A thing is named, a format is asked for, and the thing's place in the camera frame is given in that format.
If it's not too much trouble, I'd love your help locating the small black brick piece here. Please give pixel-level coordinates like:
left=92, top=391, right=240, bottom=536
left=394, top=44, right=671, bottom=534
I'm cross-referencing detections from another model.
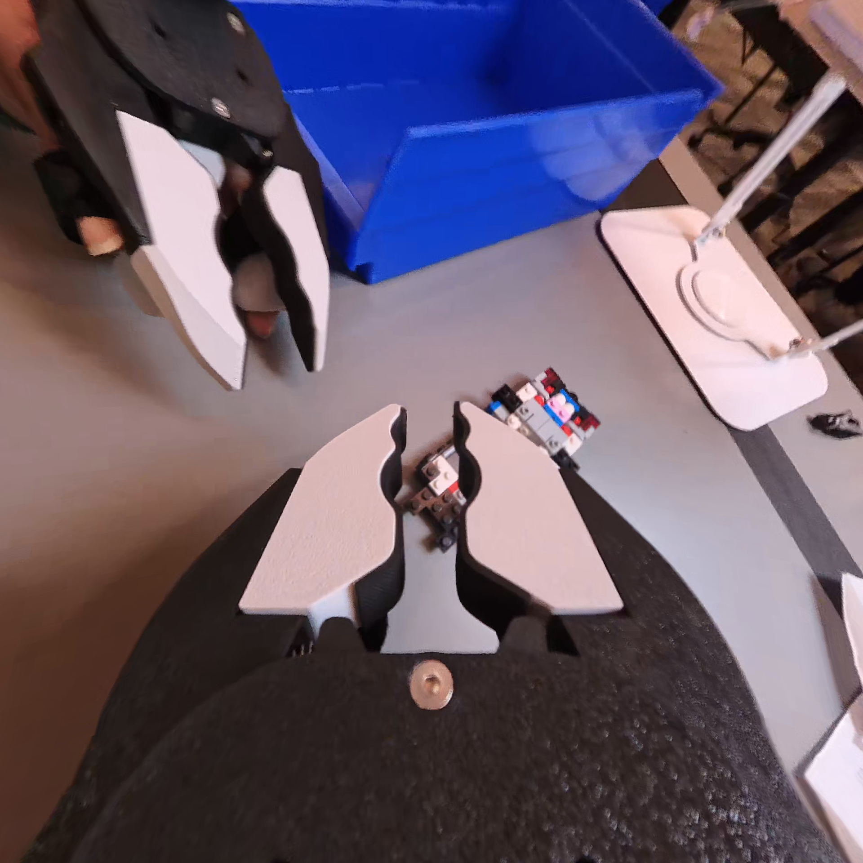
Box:
left=810, top=409, right=861, bottom=439

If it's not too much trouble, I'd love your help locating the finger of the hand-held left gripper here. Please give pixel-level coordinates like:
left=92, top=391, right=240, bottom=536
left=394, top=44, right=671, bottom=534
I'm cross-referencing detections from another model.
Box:
left=257, top=160, right=333, bottom=374
left=118, top=111, right=250, bottom=392

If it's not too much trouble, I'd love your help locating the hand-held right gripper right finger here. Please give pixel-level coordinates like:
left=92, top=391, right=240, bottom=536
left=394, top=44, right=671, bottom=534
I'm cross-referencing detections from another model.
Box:
left=455, top=401, right=624, bottom=645

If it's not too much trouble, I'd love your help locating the large blue plastic bin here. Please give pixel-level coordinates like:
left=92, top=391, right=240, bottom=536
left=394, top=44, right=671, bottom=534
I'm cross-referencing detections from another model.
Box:
left=230, top=0, right=725, bottom=284

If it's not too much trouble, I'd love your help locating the white book stand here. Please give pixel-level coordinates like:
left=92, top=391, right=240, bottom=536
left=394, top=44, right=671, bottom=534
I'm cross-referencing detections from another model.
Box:
left=601, top=68, right=863, bottom=432

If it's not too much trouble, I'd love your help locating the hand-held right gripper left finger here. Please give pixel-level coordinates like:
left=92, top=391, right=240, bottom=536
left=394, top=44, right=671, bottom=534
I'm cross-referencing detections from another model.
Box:
left=240, top=405, right=405, bottom=641

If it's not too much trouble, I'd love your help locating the brick car model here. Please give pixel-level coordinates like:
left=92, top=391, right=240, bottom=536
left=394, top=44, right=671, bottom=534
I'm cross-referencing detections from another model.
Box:
left=405, top=367, right=601, bottom=551

